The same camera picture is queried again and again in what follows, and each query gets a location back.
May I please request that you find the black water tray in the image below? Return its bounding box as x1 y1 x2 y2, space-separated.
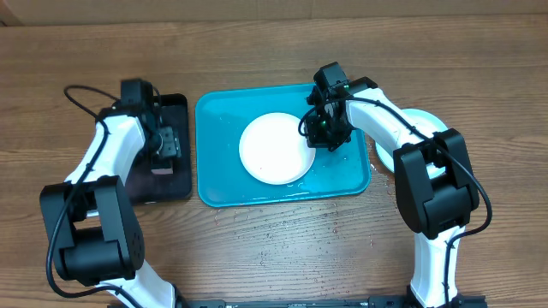
104 92 193 204

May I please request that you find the teal serving tray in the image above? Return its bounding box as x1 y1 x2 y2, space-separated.
194 84 372 208

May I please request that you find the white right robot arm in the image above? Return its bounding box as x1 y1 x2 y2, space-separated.
299 77 479 307

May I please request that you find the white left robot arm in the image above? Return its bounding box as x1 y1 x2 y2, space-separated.
39 115 192 307

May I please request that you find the green orange sponge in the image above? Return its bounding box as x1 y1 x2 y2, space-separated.
151 158 174 175

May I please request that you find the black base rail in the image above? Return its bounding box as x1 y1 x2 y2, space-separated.
188 295 420 308

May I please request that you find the light blue plate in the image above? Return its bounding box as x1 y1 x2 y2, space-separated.
375 109 448 180

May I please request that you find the white plate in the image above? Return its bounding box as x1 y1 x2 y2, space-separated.
239 112 316 185

